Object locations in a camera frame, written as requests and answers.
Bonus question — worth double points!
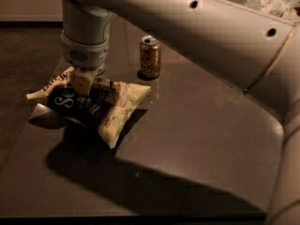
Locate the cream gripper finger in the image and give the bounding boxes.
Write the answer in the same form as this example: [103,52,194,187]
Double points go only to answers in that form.
[70,67,96,96]

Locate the brown and cream chip bag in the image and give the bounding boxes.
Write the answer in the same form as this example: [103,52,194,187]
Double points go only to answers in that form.
[26,67,151,148]

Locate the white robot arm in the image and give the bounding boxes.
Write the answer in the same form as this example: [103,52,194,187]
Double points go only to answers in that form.
[75,0,300,225]

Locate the clear plastic tea bottle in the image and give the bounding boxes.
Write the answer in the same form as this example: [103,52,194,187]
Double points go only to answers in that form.
[97,63,105,75]

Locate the gold soda can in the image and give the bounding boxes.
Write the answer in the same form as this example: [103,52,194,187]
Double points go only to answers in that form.
[140,35,161,79]

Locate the crumpled white napkins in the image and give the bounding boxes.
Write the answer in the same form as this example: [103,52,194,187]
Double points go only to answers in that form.
[245,0,300,23]

